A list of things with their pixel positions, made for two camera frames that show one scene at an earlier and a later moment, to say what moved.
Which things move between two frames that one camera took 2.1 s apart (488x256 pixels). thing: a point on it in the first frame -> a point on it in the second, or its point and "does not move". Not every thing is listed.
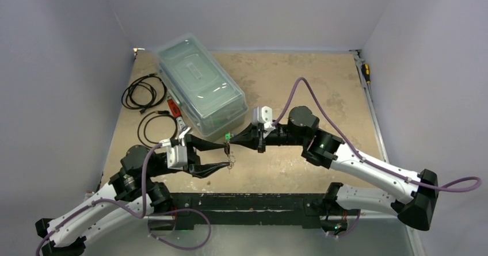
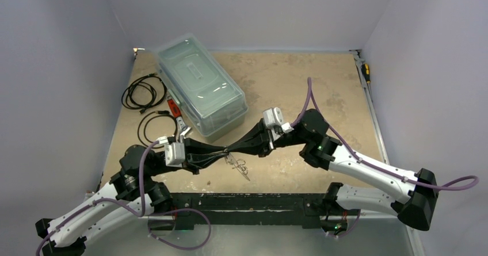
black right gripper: [260, 138] does not move
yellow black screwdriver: [366, 71] does not move
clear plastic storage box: [208, 98] does not move
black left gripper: [195, 168] -> [197, 154]
